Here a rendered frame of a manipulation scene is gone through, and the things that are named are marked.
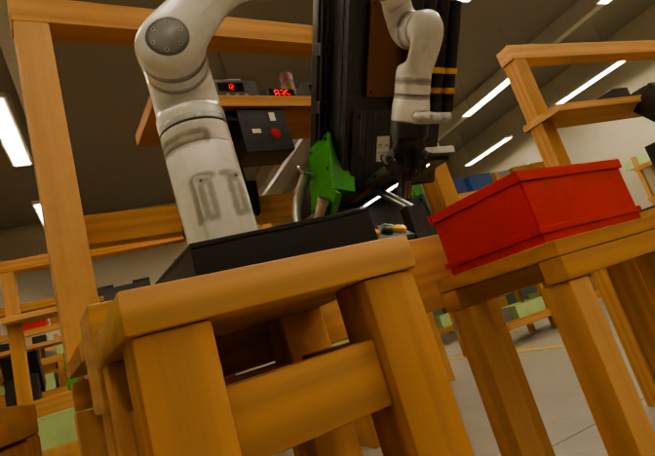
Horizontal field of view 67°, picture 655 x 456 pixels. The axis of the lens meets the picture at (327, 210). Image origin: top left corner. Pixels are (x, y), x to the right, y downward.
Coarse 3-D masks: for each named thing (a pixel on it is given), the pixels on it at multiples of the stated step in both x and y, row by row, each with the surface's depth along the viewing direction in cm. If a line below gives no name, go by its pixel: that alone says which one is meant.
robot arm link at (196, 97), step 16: (208, 64) 70; (192, 80) 68; (208, 80) 72; (160, 96) 70; (176, 96) 70; (192, 96) 70; (208, 96) 70; (160, 112) 69; (176, 112) 63; (192, 112) 63; (208, 112) 64; (160, 128) 64
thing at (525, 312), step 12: (516, 168) 720; (528, 168) 738; (456, 180) 668; (468, 180) 677; (480, 180) 682; (492, 180) 691; (468, 192) 664; (540, 288) 653; (528, 300) 642; (540, 300) 650; (504, 312) 626; (516, 312) 632; (528, 312) 636; (540, 312) 640; (516, 324) 614; (528, 324) 682; (552, 324) 646
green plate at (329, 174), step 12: (324, 144) 133; (312, 156) 139; (324, 156) 132; (336, 156) 132; (312, 168) 138; (324, 168) 131; (336, 168) 131; (312, 180) 137; (324, 180) 130; (336, 180) 130; (348, 180) 131; (312, 192) 136; (324, 192) 130; (348, 192) 131; (312, 204) 135
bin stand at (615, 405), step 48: (576, 240) 74; (624, 240) 80; (480, 288) 91; (576, 288) 70; (480, 336) 85; (576, 336) 70; (480, 384) 87; (624, 384) 68; (528, 432) 83; (624, 432) 66
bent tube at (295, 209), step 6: (300, 168) 136; (306, 168) 138; (300, 174) 136; (306, 174) 133; (312, 174) 134; (300, 180) 136; (306, 180) 135; (300, 186) 136; (306, 186) 136; (294, 192) 137; (300, 192) 136; (294, 198) 137; (300, 198) 137; (294, 204) 137; (300, 204) 137; (294, 210) 137; (300, 210) 137; (294, 216) 136; (300, 216) 136
